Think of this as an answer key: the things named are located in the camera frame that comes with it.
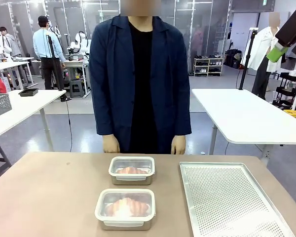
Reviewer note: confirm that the person's right hand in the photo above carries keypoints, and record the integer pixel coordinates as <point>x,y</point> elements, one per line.
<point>111,144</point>

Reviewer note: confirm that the perforated metal baking tray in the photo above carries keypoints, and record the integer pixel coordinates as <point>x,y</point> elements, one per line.
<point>227,207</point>

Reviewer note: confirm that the person's left hand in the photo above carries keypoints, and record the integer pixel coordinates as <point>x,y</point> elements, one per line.
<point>178,145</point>

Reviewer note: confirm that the rectangular stainless steel container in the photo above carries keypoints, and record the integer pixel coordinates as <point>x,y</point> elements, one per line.
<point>132,182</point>
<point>125,225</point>

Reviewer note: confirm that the golden brown croissant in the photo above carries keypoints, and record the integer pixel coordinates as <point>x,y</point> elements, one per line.
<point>132,170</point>
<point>128,207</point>

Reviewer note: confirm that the white background desk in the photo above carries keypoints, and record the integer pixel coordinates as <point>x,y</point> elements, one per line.
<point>10,65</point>

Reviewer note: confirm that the white table with grey basket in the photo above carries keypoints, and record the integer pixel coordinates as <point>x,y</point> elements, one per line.
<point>22,108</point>

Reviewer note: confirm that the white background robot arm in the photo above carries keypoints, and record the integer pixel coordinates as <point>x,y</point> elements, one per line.
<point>79,44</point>

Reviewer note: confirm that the person in grey hoodie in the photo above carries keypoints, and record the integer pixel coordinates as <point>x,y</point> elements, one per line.
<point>8,43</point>

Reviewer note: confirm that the grey step stool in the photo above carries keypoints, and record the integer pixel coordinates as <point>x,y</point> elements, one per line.
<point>77,89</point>

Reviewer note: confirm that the grey perforated basket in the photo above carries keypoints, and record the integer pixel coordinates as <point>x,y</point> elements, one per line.
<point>0,105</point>

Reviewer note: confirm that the wooden shoe rack with shoes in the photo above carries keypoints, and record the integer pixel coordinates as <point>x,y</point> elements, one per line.
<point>208,65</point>

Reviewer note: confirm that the person's left forearm navy sleeve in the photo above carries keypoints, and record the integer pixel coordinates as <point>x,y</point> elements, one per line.
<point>183,116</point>

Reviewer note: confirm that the black tripod with white head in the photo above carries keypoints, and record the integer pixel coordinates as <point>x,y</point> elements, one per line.
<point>246,59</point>

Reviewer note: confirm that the man in light blue shirt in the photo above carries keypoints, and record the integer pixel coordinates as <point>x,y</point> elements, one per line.
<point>48,47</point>

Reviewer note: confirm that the person in navy jacket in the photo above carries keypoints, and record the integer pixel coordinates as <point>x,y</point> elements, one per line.
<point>113,74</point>

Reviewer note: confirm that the large white empty table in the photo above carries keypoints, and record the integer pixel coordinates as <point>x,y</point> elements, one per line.
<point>241,116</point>

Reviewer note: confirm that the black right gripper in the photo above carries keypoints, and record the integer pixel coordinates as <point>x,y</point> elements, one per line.
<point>292,27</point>

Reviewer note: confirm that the clear white-rimmed container lid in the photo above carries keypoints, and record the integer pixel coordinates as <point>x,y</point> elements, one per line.
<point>118,196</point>
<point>128,161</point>

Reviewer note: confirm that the small black plastic tray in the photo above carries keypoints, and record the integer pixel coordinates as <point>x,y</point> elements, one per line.
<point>28,92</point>

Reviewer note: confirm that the person's right forearm navy sleeve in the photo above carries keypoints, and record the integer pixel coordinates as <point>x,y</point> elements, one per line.
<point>104,116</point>

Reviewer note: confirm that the black bag on floor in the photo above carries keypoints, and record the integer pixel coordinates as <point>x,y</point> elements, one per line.
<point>233,58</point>

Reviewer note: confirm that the person in white coat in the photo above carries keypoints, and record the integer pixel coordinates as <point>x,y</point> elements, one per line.
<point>259,49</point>

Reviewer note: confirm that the black utility cart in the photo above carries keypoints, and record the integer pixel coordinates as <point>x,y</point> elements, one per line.
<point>289,86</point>

